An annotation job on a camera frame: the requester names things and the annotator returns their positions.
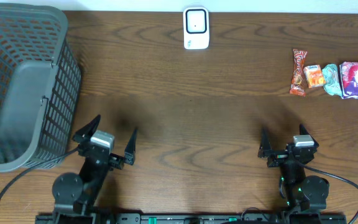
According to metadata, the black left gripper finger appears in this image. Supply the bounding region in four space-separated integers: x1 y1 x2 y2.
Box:
72 114 101 144
124 129 137 165

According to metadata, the long orange snack bar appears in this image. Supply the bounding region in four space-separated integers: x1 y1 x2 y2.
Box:
289 49 307 96

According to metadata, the mint green snack packet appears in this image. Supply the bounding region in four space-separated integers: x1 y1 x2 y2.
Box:
322 64 342 97

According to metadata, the small orange snack packet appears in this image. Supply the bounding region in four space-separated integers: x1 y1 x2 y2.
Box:
303 65 326 88

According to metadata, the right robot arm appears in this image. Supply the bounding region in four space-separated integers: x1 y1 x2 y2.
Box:
258 125 329 223

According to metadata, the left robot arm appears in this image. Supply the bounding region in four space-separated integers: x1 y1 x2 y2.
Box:
52 115 137 223

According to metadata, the grey plastic shopping basket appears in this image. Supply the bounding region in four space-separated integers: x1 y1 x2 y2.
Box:
0 3 82 172

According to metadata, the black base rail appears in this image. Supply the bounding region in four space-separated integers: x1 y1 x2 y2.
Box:
35 212 348 224

